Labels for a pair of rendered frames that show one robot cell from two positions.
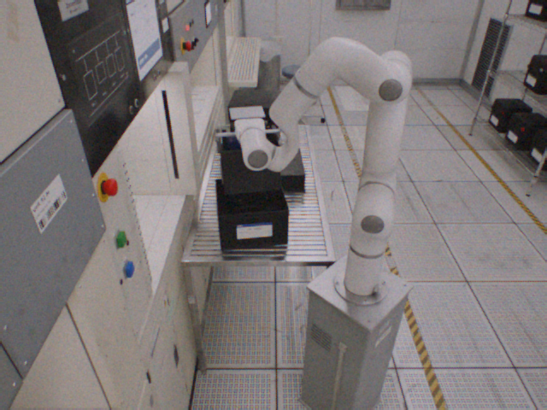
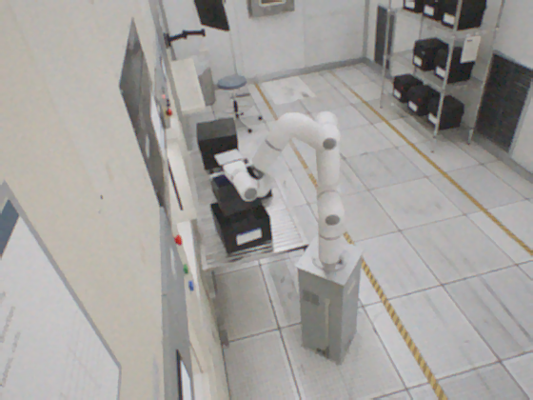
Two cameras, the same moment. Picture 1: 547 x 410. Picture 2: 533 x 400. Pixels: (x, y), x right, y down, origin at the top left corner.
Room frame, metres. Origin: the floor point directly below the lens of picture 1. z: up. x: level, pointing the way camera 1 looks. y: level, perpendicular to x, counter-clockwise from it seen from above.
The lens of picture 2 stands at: (-0.32, 0.19, 2.29)
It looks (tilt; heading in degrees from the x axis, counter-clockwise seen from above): 38 degrees down; 352
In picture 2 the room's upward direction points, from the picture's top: 8 degrees counter-clockwise
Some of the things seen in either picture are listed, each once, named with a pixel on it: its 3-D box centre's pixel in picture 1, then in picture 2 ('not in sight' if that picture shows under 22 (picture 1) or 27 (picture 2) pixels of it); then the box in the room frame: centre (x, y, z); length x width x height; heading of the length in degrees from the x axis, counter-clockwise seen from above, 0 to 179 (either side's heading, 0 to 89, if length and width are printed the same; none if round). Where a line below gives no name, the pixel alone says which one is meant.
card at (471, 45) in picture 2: not in sight; (470, 47); (2.78, -2.30, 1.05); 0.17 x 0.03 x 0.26; 90
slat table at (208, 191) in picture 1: (262, 232); (244, 230); (1.81, 0.06, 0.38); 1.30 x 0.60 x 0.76; 0
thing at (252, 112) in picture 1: (249, 152); (233, 182); (1.38, 0.09, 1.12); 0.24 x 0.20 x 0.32; 99
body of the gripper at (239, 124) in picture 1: (250, 130); (236, 170); (1.27, 0.08, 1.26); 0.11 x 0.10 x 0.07; 9
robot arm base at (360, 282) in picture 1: (363, 266); (329, 245); (1.04, -0.32, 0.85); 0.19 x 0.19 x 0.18
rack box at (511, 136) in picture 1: (528, 131); (424, 99); (3.36, -2.29, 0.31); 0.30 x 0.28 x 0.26; 0
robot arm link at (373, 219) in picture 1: (371, 224); (330, 217); (1.00, -0.31, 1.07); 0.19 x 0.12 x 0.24; 165
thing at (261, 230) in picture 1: (250, 210); (241, 221); (1.38, 0.09, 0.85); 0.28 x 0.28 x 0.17; 9
